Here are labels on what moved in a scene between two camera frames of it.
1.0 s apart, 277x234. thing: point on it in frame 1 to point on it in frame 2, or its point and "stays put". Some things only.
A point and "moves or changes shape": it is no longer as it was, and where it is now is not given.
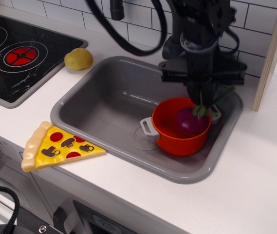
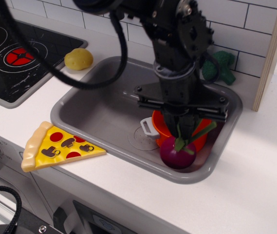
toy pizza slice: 49,145 stays put
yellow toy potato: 79,59 stays put
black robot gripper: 202,69 to 178,92
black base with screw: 26,223 stays put
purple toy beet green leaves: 194,120 moves or changes shape
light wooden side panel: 273,52 stays put
